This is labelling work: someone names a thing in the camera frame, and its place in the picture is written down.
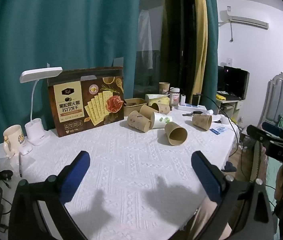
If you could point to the black monitor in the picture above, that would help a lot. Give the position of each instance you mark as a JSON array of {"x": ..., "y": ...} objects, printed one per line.
[{"x": 234, "y": 82}]

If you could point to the cream cartoon mug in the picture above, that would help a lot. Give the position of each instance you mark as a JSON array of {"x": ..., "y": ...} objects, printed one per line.
[{"x": 12, "y": 137}]

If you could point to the dark slipper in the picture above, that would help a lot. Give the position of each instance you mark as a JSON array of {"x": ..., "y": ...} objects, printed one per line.
[{"x": 229, "y": 167}]

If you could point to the white power strip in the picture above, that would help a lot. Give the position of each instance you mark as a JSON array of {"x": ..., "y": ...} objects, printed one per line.
[{"x": 191, "y": 107}]

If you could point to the brown cracker box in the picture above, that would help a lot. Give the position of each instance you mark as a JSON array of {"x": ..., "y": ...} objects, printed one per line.
[{"x": 86, "y": 102}]

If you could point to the white green-print paper cup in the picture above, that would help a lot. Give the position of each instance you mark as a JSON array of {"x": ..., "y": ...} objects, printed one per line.
[{"x": 160, "y": 120}]

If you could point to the plain brown paper cup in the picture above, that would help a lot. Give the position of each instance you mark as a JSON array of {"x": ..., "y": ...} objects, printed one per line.
[
  {"x": 176, "y": 134},
  {"x": 147, "y": 110}
]

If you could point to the small computer desk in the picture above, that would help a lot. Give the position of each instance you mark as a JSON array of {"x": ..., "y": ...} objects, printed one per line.
[{"x": 229, "y": 103}]

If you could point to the white charger plug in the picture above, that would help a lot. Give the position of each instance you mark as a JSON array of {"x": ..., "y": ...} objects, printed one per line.
[{"x": 183, "y": 99}]

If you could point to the white air conditioner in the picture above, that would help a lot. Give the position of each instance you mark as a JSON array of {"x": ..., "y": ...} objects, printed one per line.
[{"x": 244, "y": 20}]

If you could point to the white desk lamp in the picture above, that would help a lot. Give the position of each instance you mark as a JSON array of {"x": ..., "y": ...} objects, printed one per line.
[{"x": 36, "y": 132}]

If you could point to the person's leg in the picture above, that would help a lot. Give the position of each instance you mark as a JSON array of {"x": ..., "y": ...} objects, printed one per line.
[{"x": 206, "y": 221}]

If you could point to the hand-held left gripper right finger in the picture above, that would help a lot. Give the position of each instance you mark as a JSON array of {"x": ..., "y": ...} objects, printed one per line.
[{"x": 204, "y": 171}]

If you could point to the black power adapter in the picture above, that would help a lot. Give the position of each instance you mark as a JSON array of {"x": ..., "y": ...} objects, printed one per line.
[{"x": 195, "y": 99}]

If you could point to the white-lidded jar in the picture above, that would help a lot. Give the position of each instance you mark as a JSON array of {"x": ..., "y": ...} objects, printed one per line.
[{"x": 174, "y": 96}]

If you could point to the narrow teal curtain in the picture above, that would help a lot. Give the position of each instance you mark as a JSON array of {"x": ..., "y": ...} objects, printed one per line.
[{"x": 211, "y": 42}]

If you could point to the yellow packet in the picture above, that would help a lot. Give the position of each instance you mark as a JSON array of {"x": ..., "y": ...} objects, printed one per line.
[{"x": 221, "y": 96}]

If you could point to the dark glass door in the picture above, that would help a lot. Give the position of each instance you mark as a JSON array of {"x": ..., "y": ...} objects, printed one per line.
[{"x": 167, "y": 42}]

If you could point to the grey pen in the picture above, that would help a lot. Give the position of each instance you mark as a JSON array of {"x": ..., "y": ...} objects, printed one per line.
[{"x": 20, "y": 164}]

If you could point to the white wall socket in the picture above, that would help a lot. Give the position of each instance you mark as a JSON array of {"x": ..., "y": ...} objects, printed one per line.
[{"x": 229, "y": 61}]

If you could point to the brown paper bowl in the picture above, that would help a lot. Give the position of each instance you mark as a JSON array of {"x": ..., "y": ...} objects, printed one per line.
[{"x": 134, "y": 104}]

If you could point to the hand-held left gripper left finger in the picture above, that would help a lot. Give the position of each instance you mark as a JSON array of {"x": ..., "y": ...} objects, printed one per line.
[{"x": 77, "y": 168}]

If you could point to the blue white card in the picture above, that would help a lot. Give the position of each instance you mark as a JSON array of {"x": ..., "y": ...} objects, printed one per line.
[{"x": 219, "y": 130}]

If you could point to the bunch of keys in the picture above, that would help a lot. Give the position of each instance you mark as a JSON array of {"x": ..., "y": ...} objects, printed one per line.
[{"x": 190, "y": 114}]

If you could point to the brown printed paper cup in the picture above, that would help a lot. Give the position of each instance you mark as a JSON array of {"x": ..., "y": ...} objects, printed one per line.
[
  {"x": 164, "y": 88},
  {"x": 137, "y": 121},
  {"x": 201, "y": 121},
  {"x": 163, "y": 107}
]

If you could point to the yellow curtain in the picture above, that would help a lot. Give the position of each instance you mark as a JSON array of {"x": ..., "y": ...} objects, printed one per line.
[{"x": 201, "y": 37}]

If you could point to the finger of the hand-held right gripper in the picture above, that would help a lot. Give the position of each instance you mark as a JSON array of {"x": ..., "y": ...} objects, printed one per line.
[
  {"x": 272, "y": 127},
  {"x": 257, "y": 132}
]

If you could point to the small white charger base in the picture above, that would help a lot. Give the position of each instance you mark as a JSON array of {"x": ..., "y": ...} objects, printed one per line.
[{"x": 25, "y": 150}]

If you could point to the yellow green tissue box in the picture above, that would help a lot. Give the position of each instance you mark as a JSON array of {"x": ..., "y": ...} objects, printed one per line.
[{"x": 156, "y": 99}]

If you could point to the wide teal curtain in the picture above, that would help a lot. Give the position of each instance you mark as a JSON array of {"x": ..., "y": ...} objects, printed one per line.
[{"x": 56, "y": 30}]

